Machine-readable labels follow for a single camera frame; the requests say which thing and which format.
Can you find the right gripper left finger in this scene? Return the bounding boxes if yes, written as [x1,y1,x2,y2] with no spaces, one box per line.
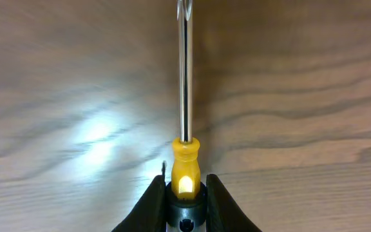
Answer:
[112,162,166,232]

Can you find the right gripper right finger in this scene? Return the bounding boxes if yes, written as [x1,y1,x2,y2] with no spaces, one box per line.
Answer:
[206,174,262,232]

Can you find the black yellow screwdriver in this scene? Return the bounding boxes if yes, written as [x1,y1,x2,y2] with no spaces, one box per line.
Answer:
[166,0,207,232]

